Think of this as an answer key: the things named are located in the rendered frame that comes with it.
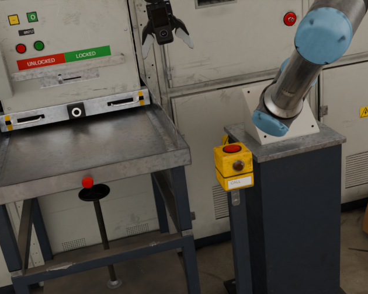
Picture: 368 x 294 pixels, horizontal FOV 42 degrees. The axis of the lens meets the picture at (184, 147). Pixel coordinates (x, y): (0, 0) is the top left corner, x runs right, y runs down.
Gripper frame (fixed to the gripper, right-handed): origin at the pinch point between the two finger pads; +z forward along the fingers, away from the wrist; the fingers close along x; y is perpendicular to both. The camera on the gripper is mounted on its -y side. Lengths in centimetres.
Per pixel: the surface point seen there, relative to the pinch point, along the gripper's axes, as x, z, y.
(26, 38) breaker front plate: 46, 0, 26
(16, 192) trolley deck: 50, 14, -28
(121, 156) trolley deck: 20.0, 17.2, -19.9
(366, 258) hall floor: -68, 118, -19
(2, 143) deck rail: 62, 24, 4
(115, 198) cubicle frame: 38, 85, 18
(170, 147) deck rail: 5.2, 18.1, -19.7
